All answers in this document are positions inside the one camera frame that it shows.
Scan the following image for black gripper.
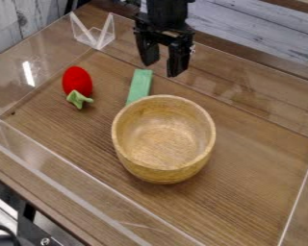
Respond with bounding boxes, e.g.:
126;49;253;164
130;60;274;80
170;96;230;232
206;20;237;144
134;0;194;77

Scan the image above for red plush fruit green stem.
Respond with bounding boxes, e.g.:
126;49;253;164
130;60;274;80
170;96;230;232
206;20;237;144
61;66;93;110

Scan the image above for green rectangular block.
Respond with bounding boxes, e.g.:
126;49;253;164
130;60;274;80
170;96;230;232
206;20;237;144
125;69;153;104

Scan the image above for wooden bowl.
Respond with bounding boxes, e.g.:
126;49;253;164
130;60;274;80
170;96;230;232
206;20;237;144
111;94;217;184

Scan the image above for clear acrylic tray walls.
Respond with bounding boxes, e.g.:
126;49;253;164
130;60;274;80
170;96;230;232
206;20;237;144
0;18;308;246

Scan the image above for black metal table bracket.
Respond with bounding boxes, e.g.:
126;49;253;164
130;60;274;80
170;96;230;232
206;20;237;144
16;203;78;246

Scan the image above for black cable bottom left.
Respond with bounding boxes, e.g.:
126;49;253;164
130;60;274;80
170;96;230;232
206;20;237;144
0;224;19;246

